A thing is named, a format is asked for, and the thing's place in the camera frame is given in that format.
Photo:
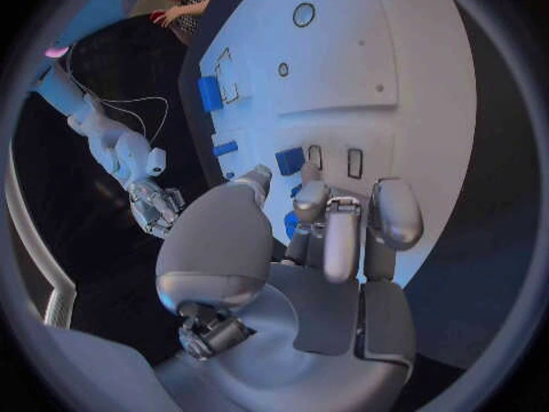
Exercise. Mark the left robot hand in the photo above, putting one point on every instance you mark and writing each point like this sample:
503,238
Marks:
283,316

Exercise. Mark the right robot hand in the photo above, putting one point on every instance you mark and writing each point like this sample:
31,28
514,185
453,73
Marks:
156,206

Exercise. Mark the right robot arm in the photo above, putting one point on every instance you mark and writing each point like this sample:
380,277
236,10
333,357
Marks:
103,134

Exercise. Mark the white task board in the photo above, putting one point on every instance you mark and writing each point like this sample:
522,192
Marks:
343,110

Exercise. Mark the blue plug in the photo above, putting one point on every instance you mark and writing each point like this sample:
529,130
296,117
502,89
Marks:
296,190
230,175

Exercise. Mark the blue peg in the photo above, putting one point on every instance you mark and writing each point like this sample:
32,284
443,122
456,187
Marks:
225,149

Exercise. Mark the blue gear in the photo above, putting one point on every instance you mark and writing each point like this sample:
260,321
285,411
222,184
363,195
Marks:
290,225

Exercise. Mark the blue block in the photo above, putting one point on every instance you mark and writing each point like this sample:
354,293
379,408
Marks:
209,93
290,161

